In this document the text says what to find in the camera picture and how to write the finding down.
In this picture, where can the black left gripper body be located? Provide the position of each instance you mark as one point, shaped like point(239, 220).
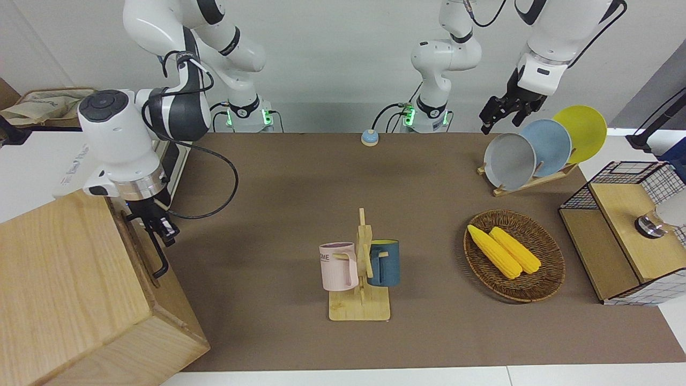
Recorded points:
point(522, 96)

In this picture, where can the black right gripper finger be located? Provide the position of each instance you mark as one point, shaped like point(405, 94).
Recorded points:
point(169, 231)
point(150, 228)

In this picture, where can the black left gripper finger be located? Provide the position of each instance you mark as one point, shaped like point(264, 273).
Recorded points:
point(490, 115)
point(525, 112)

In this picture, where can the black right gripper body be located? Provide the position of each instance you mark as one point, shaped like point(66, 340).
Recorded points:
point(140, 206)

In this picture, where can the light wooden drawer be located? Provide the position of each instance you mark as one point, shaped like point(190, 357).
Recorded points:
point(135, 252)

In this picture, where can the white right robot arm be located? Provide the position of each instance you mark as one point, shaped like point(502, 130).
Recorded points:
point(112, 134)

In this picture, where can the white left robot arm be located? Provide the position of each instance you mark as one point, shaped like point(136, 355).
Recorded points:
point(445, 53)

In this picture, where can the light blue plate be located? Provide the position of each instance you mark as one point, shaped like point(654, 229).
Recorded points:
point(552, 142)

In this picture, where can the grey plate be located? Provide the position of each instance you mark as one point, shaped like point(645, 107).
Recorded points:
point(508, 161)

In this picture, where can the yellow plate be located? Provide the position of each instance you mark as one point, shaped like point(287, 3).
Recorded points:
point(587, 128)

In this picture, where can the wooden plate rack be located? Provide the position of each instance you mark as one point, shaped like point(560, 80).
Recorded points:
point(536, 181)

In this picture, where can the light wooden cabinet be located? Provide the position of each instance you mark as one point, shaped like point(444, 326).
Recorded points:
point(59, 279)

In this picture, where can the small blue round button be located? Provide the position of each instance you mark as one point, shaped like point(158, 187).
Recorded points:
point(370, 138)

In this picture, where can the yellow corn cob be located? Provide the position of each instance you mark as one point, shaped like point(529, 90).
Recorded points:
point(517, 249)
point(493, 252)

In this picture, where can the beige bag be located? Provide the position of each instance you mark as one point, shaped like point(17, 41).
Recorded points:
point(48, 104)

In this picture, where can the brown wicker basket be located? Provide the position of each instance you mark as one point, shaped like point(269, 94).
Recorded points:
point(546, 268)

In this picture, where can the blue object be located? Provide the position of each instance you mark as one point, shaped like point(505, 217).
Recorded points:
point(676, 155)

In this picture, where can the clear glass with metal base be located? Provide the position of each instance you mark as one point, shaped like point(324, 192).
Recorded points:
point(651, 225)

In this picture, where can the pink mug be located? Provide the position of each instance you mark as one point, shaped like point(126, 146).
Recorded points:
point(335, 265)

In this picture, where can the dark blue mug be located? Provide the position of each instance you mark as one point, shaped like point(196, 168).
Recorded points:
point(388, 265)

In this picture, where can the wooden mug rack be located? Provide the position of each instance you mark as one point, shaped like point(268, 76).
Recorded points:
point(359, 308)

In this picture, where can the brown table mat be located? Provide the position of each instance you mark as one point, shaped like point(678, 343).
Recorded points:
point(429, 332)

